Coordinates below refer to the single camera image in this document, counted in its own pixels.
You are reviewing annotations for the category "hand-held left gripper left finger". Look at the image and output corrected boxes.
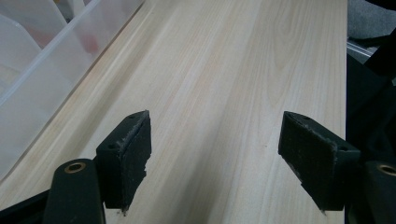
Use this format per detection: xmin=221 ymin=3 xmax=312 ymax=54
xmin=95 ymin=109 xmax=153 ymax=217

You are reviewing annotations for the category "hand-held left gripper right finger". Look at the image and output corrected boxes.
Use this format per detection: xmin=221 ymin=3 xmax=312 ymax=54
xmin=277 ymin=110 xmax=362 ymax=215

